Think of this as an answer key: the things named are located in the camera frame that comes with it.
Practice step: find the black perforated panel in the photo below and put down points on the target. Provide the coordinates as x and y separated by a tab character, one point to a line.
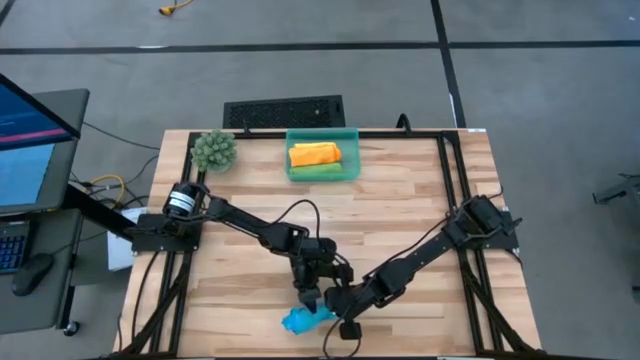
280	112

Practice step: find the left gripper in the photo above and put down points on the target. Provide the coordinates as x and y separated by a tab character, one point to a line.
312	272

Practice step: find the green plant in patterned pot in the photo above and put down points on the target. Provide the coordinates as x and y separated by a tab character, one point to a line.
214	150

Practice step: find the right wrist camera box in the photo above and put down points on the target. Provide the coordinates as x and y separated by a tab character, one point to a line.
350	330

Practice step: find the black computer mouse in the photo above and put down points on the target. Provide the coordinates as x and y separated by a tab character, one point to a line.
32	274

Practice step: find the dark grey floor stand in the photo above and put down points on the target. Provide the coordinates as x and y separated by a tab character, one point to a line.
620	192

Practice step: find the teal translucent plastic basket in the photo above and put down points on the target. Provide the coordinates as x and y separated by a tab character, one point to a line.
352	150

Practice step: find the white paper sheet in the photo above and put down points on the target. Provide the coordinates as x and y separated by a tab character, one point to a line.
120	252

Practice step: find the orange microfiber towel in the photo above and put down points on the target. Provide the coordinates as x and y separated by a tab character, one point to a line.
315	155

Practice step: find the grey laptop computer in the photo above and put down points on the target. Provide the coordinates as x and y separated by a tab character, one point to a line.
25	175

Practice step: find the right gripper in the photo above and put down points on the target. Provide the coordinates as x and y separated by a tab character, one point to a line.
347	300

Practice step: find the blue microfiber towel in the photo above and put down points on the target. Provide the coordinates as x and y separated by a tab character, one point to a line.
305	320

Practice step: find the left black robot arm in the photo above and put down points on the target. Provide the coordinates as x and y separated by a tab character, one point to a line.
250	227

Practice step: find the grey side table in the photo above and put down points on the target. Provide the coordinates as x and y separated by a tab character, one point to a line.
50	310

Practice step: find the green microfiber towel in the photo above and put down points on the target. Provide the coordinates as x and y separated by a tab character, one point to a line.
316	170

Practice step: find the black metal table frame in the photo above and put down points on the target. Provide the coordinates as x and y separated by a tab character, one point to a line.
380	134

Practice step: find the black-framed monitor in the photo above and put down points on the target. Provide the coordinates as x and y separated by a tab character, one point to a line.
25	120

